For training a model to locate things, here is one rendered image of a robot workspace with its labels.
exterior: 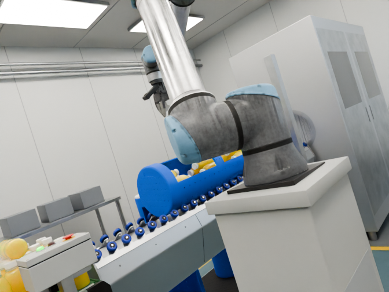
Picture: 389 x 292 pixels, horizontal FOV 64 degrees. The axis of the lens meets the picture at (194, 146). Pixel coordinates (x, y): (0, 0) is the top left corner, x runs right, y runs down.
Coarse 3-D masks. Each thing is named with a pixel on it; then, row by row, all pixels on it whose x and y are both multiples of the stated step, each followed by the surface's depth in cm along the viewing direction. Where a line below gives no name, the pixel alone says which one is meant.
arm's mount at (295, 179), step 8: (312, 168) 86; (296, 176) 80; (304, 176) 81; (240, 184) 96; (264, 184) 83; (272, 184) 81; (280, 184) 79; (288, 184) 77; (232, 192) 90; (240, 192) 88
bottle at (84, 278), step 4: (80, 276) 111; (84, 276) 112; (88, 276) 114; (76, 280) 110; (80, 280) 110; (84, 280) 111; (88, 280) 113; (76, 284) 110; (80, 284) 110; (84, 284) 111; (76, 288) 110; (80, 288) 110
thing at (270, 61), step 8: (272, 56) 214; (272, 64) 213; (272, 72) 214; (272, 80) 216; (280, 80) 214; (280, 88) 213; (280, 96) 214; (288, 104) 215; (288, 112) 213; (288, 120) 214; (296, 128) 216; (296, 136) 213; (296, 144) 214; (304, 152) 216
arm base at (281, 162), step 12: (276, 144) 84; (288, 144) 86; (252, 156) 87; (264, 156) 84; (276, 156) 84; (288, 156) 84; (300, 156) 86; (252, 168) 86; (264, 168) 84; (276, 168) 83; (288, 168) 82; (300, 168) 83; (252, 180) 86; (264, 180) 83; (276, 180) 82
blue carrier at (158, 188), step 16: (176, 160) 190; (240, 160) 200; (144, 176) 166; (160, 176) 157; (192, 176) 167; (208, 176) 176; (224, 176) 187; (144, 192) 170; (160, 192) 160; (176, 192) 157; (192, 192) 167; (160, 208) 163; (176, 208) 162
